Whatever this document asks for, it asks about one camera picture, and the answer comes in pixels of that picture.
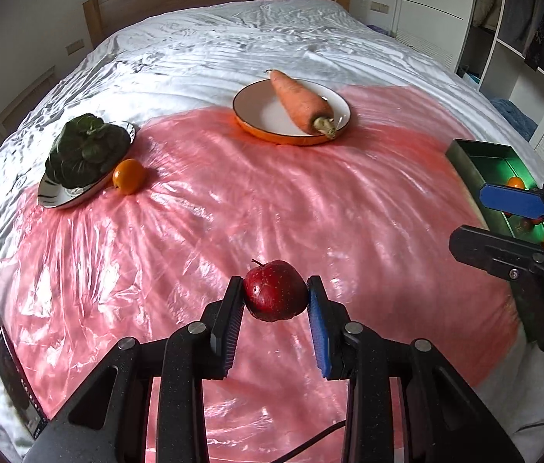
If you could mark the red apple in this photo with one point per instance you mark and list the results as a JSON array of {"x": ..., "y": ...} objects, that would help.
[{"x": 275, "y": 291}]

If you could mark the green metal tray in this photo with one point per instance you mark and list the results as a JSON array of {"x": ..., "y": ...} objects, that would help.
[{"x": 484, "y": 159}]

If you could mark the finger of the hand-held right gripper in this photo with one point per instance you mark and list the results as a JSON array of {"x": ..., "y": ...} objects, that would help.
[
  {"x": 489, "y": 248},
  {"x": 513, "y": 200}
]

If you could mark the carrot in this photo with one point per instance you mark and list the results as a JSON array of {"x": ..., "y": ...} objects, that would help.
[{"x": 301, "y": 101}]

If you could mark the white wardrobe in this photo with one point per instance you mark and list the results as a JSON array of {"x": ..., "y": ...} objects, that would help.
[{"x": 445, "y": 9}]

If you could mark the patterned plate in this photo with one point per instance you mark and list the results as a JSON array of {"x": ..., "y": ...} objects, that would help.
[{"x": 60, "y": 197}]

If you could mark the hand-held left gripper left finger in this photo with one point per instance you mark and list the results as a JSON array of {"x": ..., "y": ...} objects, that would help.
[{"x": 233, "y": 318}]

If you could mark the wall socket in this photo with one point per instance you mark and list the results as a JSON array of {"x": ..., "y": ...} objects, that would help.
[
  {"x": 380, "y": 7},
  {"x": 75, "y": 47}
]

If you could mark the dark purple plum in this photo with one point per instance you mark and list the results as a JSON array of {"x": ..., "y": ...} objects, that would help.
[{"x": 526, "y": 224}]

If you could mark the blue towel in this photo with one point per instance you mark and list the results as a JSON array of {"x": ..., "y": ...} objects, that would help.
[{"x": 513, "y": 111}]

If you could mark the smartphone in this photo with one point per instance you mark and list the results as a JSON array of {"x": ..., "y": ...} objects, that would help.
[{"x": 14, "y": 376}]

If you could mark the pink plastic sheet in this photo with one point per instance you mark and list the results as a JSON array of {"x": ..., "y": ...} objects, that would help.
[{"x": 252, "y": 202}]

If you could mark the dark leafy greens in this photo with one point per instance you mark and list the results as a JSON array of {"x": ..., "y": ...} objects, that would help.
[{"x": 86, "y": 149}]

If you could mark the white bed sheet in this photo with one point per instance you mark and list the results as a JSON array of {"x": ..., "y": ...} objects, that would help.
[{"x": 204, "y": 48}]

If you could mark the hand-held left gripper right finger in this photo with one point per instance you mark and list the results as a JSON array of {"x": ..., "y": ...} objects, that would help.
[{"x": 320, "y": 333}]

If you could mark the orange rimmed white plate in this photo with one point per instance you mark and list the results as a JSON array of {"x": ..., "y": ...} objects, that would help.
[{"x": 272, "y": 113}]

